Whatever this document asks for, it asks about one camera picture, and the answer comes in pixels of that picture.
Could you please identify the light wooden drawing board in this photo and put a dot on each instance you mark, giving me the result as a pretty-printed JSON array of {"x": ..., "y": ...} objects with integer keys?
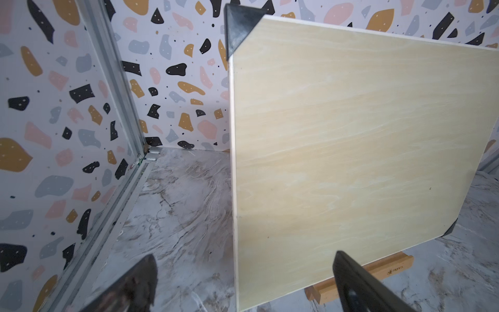
[{"x": 347, "y": 137}]

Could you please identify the left aluminium corner post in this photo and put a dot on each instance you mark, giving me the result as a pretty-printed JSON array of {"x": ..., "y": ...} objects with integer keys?
[{"x": 97, "y": 21}]

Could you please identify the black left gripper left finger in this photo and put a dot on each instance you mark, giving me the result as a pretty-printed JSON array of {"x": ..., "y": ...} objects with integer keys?
[{"x": 134, "y": 291}]

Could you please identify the small wooden easel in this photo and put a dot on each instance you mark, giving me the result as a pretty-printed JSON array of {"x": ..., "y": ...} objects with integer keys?
[{"x": 326, "y": 291}]

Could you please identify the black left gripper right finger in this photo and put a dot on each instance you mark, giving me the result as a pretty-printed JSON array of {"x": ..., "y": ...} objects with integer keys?
[{"x": 359, "y": 291}]

